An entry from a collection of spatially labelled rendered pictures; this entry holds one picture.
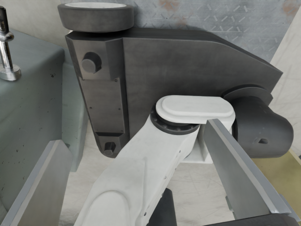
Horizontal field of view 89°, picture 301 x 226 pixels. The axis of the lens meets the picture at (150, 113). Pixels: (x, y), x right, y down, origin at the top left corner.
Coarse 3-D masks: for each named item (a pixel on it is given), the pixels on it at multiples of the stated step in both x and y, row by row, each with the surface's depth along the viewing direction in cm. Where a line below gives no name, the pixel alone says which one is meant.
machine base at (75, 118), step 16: (64, 48) 95; (64, 64) 85; (64, 80) 91; (64, 96) 98; (80, 96) 98; (64, 112) 106; (80, 112) 106; (64, 128) 116; (80, 128) 117; (80, 144) 133; (80, 160) 162
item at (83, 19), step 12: (60, 12) 38; (72, 12) 35; (84, 12) 35; (96, 12) 35; (108, 12) 36; (120, 12) 38; (132, 12) 42; (72, 24) 37; (84, 24) 36; (96, 24) 37; (108, 24) 37; (120, 24) 39; (132, 24) 43
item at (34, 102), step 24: (24, 48) 68; (48, 48) 76; (24, 72) 58; (48, 72) 72; (0, 96) 48; (24, 96) 60; (48, 96) 80; (0, 120) 51; (24, 120) 64; (48, 120) 88; (0, 144) 54; (24, 144) 70; (0, 168) 58; (24, 168) 77; (0, 192) 63
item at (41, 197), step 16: (48, 144) 10; (64, 144) 11; (48, 160) 9; (64, 160) 10; (32, 176) 8; (48, 176) 8; (64, 176) 10; (32, 192) 7; (48, 192) 8; (64, 192) 10; (16, 208) 7; (32, 208) 7; (48, 208) 8; (16, 224) 6; (32, 224) 7; (48, 224) 8
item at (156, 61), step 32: (96, 32) 44; (128, 32) 45; (160, 32) 47; (192, 32) 48; (96, 64) 38; (128, 64) 46; (160, 64) 45; (192, 64) 45; (224, 64) 45; (256, 64) 45; (96, 96) 50; (128, 96) 53; (160, 96) 53; (224, 96) 50; (256, 96) 49; (96, 128) 60; (128, 128) 61; (256, 128) 40; (288, 128) 40
